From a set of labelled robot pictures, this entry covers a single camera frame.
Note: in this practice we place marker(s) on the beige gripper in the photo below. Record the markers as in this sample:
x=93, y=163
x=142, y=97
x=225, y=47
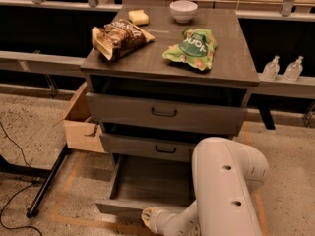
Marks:
x=159, y=217

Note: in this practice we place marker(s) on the grey bottom drawer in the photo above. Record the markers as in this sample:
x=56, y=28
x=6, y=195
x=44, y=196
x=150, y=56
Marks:
x=140, y=182

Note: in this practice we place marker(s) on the grey drawer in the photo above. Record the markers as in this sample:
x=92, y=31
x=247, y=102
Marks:
x=168, y=115
x=140, y=182
x=150, y=148

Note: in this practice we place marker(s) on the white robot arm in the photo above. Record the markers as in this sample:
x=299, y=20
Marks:
x=224, y=174

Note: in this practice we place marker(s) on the grey middle drawer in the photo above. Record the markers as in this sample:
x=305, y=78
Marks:
x=150, y=148

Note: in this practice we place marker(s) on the grey top drawer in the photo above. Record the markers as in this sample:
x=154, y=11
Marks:
x=168, y=115

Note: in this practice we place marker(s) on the dark grey drawer cabinet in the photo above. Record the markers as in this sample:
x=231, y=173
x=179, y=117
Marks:
x=193, y=81

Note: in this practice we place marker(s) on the cardboard box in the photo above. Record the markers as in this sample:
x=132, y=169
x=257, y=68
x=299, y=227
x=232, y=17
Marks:
x=81, y=131

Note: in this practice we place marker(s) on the black table leg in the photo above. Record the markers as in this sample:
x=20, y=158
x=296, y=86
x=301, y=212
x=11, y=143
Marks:
x=32, y=211

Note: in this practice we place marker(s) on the green snack bag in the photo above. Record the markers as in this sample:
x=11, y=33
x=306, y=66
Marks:
x=197, y=49

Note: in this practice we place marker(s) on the brown chip bag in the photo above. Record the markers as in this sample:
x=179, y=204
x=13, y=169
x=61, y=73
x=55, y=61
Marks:
x=119, y=38

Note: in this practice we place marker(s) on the left clear pump bottle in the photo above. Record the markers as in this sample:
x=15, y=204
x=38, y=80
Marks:
x=271, y=69

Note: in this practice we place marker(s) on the yellow sponge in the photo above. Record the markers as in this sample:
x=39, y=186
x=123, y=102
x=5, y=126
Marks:
x=138, y=17

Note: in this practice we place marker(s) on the white ceramic bowl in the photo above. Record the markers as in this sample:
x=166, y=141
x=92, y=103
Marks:
x=183, y=11

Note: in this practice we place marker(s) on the grey metal shelf rail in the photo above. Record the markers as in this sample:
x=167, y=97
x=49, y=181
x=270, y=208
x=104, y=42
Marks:
x=41, y=63

